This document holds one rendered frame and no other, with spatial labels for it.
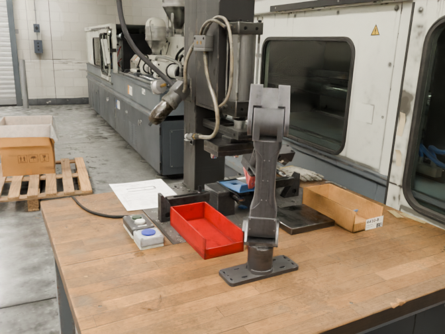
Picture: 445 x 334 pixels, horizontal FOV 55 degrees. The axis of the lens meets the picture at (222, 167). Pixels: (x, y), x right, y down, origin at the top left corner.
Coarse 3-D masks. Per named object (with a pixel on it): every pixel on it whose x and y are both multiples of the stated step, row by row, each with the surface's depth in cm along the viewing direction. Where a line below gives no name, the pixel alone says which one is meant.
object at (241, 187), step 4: (232, 180) 149; (236, 180) 149; (224, 184) 144; (228, 184) 144; (240, 184) 144; (244, 184) 134; (232, 188) 139; (236, 188) 139; (240, 188) 134; (244, 188) 135; (252, 188) 137; (240, 192) 135
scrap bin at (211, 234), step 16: (176, 208) 132; (192, 208) 135; (208, 208) 134; (176, 224) 128; (192, 224) 133; (208, 224) 133; (224, 224) 125; (192, 240) 118; (208, 240) 122; (224, 240) 123; (240, 240) 117; (208, 256) 112
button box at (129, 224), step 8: (104, 216) 137; (112, 216) 136; (120, 216) 136; (128, 216) 131; (144, 216) 131; (128, 224) 126; (136, 224) 125; (144, 224) 126; (152, 224) 126; (128, 232) 126
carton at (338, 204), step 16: (304, 192) 150; (320, 192) 154; (336, 192) 152; (320, 208) 143; (336, 208) 136; (352, 208) 146; (368, 208) 140; (336, 224) 137; (352, 224) 131; (368, 224) 134
